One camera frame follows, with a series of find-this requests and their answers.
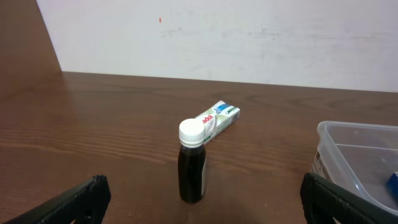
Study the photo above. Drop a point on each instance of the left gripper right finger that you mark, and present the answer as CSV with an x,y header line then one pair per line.
x,y
325,202

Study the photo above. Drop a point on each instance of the white Panadol box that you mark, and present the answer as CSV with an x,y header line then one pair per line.
x,y
217,118

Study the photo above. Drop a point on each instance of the clear plastic container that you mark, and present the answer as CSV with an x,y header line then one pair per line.
x,y
360,158

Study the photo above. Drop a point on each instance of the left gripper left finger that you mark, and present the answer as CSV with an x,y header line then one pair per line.
x,y
84,203

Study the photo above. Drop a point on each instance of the blue white medicine box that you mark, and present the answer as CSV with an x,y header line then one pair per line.
x,y
392,185

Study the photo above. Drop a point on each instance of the dark bottle white cap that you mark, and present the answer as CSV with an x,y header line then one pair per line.
x,y
192,161

